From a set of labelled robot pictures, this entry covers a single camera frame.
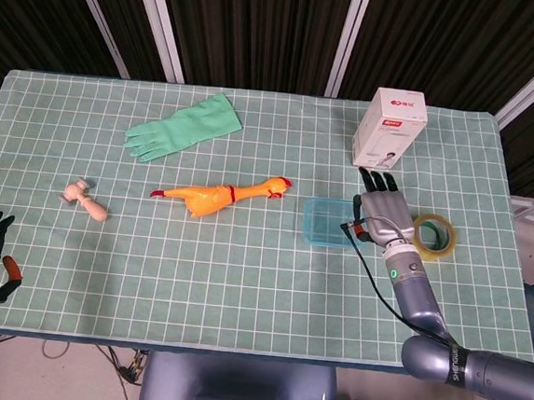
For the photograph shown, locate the grey-blue robot torso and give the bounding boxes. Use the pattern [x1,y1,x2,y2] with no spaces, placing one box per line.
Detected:
[136,348,340,400]

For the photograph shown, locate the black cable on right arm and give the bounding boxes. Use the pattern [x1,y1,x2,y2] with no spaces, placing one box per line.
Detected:
[332,214,466,345]

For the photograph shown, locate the green rubber glove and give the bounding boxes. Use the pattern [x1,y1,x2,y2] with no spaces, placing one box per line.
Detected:
[121,84,245,172]

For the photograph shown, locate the yellow rubber chicken toy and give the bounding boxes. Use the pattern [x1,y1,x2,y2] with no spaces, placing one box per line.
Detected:
[148,164,294,228]

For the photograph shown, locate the thin grey metal post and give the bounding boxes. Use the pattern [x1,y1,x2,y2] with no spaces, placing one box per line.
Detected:
[56,0,139,79]

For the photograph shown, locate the green white checkered tablecloth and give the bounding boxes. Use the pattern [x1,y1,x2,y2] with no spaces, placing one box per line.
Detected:
[0,66,534,379]

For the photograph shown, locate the clear plastic container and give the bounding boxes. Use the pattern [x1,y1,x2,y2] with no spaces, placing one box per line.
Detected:
[300,196,371,253]

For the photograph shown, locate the black floor cables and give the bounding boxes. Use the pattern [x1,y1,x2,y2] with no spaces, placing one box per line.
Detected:
[0,333,145,400]

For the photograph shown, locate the yellow packing tape roll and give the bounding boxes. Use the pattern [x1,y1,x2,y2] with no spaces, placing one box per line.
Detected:
[408,211,461,265]

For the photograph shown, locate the blue container lid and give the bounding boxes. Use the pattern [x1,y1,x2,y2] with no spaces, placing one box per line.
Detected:
[299,195,372,253]

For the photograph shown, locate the wide white metal post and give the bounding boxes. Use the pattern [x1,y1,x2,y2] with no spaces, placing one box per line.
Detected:
[121,0,193,84]

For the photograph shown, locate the black pleated curtain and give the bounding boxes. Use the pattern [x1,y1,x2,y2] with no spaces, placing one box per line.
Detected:
[0,0,534,199]

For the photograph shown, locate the beige wooden massage hammer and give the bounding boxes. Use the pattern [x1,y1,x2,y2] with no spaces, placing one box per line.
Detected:
[57,175,113,224]

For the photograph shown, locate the white desk lamp carton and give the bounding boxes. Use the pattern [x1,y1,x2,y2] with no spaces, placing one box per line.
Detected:
[349,84,431,173]

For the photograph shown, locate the black power strip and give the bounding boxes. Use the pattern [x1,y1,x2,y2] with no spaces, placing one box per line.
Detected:
[118,349,148,386]

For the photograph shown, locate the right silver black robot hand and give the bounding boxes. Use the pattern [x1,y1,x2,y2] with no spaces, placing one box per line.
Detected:
[349,166,421,249]

